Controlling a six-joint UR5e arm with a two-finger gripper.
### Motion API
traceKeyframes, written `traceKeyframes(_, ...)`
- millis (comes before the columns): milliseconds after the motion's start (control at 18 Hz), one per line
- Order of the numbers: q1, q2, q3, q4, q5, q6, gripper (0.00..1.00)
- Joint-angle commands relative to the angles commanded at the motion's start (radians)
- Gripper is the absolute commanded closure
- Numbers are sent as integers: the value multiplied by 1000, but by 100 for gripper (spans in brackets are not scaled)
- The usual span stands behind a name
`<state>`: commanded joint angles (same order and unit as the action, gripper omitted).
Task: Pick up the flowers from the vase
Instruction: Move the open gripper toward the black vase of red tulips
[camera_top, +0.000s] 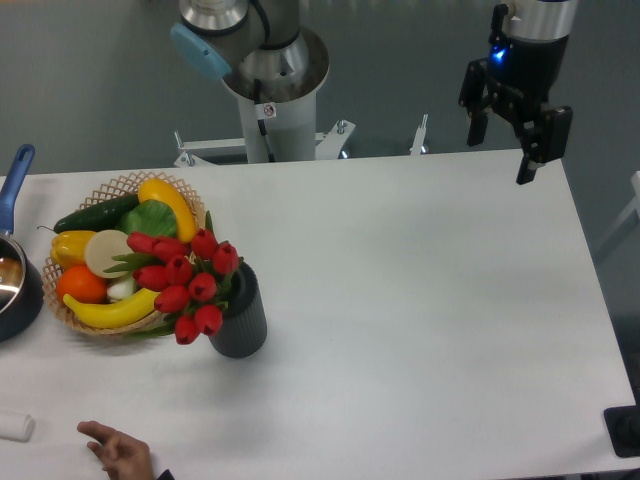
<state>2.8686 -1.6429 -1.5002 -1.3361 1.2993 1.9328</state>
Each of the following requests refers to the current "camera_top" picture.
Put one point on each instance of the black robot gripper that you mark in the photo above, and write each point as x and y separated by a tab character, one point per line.
528	40

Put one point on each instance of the red tulip bouquet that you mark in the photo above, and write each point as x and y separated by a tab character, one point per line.
193	280

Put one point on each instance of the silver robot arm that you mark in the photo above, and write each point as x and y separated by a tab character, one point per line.
274	67

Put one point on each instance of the dark grey ribbed vase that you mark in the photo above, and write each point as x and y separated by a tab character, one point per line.
244	328

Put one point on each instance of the person's hand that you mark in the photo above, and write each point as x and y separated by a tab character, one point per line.
121	455

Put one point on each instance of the white furniture piece right edge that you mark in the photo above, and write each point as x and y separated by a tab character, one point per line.
623	224

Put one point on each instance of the black device at table edge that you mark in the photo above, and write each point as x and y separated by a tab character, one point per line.
623	427

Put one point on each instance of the yellow squash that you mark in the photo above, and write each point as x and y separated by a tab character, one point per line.
160	190

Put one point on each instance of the green bok choy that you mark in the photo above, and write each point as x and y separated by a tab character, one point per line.
152	234

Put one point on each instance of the green cucumber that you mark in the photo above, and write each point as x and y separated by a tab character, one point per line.
98	217

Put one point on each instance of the woven wicker basket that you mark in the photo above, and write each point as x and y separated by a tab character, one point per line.
117	187

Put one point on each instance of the beige round disc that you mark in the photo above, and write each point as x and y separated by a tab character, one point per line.
101	250

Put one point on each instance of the yellow banana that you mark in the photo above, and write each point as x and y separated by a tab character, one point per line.
114	315

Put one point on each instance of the yellow bell pepper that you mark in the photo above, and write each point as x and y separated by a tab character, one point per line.
68	248

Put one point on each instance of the orange fruit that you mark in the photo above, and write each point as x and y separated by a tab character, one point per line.
82	284

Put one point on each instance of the white cylinder object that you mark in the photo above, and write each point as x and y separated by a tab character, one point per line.
15	426

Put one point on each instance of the dark pot blue handle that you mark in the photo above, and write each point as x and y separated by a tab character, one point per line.
21	285

